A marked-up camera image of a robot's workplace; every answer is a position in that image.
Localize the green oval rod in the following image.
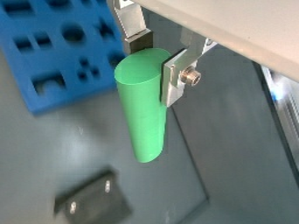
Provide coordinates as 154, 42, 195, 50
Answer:
115, 48, 171, 163

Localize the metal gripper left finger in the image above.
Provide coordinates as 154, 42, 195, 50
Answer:
107, 0, 154, 54

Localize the black curved fixture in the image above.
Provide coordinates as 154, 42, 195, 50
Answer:
54, 169, 132, 224

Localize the blue foam shape block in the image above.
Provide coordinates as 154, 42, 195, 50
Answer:
0, 0, 126, 114

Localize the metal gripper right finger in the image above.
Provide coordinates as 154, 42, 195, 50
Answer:
162, 28, 218, 107

